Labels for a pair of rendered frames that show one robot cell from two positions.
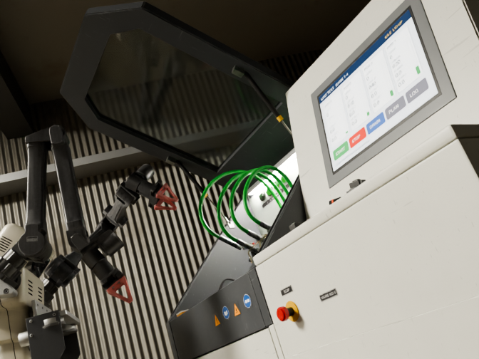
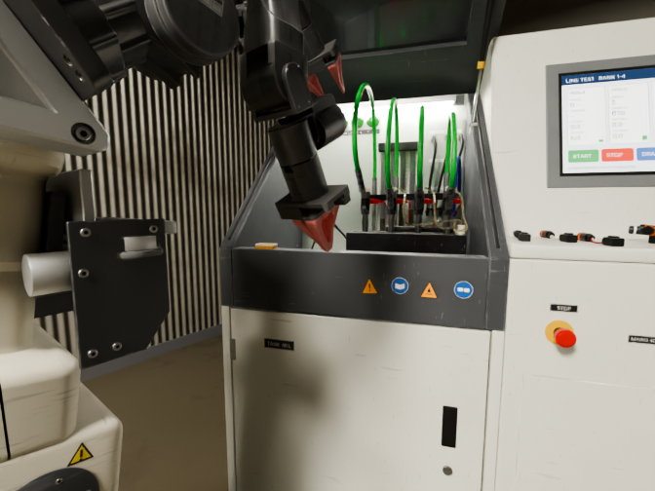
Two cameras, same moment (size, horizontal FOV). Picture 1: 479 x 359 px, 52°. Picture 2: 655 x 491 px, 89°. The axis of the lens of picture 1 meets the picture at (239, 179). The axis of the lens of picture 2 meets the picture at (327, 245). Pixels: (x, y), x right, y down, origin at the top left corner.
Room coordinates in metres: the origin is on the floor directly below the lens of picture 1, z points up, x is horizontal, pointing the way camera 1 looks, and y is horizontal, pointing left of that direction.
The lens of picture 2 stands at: (1.05, 0.77, 1.06)
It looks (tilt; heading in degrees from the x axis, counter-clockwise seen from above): 7 degrees down; 322
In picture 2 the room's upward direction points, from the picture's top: straight up
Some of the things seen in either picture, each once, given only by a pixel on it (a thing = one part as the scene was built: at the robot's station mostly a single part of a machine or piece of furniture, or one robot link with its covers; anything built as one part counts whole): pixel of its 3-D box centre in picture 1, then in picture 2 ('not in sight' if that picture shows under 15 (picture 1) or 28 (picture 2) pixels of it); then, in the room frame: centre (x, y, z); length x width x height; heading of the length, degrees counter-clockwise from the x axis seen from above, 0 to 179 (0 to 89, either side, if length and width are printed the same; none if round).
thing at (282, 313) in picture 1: (286, 313); (562, 335); (1.27, -0.01, 0.80); 0.05 x 0.04 x 0.05; 36
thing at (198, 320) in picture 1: (214, 322); (348, 283); (1.66, 0.23, 0.87); 0.62 x 0.04 x 0.16; 36
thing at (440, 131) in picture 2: not in sight; (443, 165); (1.76, -0.32, 1.20); 0.13 x 0.03 x 0.31; 36
